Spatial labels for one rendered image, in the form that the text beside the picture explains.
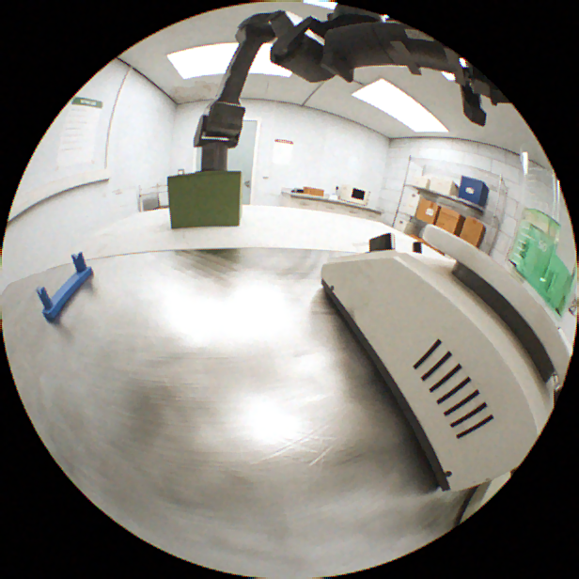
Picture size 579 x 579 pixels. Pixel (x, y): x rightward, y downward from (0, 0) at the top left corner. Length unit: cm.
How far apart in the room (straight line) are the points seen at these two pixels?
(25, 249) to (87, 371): 128
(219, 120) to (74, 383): 39
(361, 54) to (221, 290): 25
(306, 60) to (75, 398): 32
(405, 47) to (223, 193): 34
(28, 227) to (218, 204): 129
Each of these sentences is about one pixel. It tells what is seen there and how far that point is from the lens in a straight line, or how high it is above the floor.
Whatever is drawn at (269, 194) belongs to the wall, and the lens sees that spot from 298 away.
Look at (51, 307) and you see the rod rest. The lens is 26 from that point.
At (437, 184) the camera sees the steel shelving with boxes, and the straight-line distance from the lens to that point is 260.
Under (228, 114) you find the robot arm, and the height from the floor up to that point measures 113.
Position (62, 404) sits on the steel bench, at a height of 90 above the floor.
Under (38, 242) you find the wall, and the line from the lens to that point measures 145.
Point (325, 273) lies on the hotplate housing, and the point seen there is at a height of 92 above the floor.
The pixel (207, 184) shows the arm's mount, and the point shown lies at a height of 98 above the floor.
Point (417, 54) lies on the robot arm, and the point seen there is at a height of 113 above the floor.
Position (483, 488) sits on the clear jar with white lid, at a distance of 16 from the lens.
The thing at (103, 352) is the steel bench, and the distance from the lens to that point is 15.
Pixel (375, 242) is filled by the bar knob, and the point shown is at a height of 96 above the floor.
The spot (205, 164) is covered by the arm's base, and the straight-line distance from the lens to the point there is 37.
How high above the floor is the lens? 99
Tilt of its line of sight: 34 degrees down
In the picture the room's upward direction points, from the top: 8 degrees clockwise
